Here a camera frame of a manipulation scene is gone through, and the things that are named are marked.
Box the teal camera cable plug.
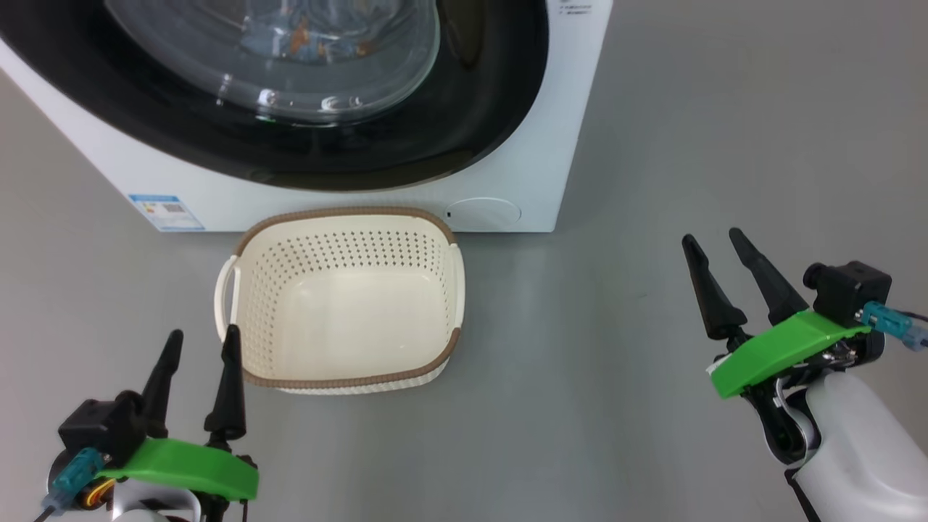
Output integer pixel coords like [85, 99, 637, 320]
[33, 447, 107, 522]
[861, 302, 928, 353]

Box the round white filter cover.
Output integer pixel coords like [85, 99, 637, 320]
[444, 197, 522, 226]

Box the white front-load washing machine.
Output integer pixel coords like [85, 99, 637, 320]
[0, 0, 614, 234]

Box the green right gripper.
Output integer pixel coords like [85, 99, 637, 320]
[681, 228, 885, 465]

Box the cream perforated laundry basket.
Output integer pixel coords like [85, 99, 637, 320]
[214, 207, 466, 397]

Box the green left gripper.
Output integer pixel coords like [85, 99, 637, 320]
[98, 325, 260, 522]

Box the blue energy label sticker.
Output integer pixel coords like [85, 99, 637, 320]
[128, 194, 207, 233]

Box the teal right camera cable plug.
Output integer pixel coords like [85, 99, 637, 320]
[861, 302, 928, 353]

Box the blue cartoon print garment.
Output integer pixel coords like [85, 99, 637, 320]
[239, 11, 385, 70]

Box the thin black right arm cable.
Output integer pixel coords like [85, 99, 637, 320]
[785, 470, 821, 522]

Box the teal left camera cable plug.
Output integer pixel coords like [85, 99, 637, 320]
[33, 447, 107, 522]

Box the black glass washing machine door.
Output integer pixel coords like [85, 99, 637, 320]
[0, 0, 550, 194]

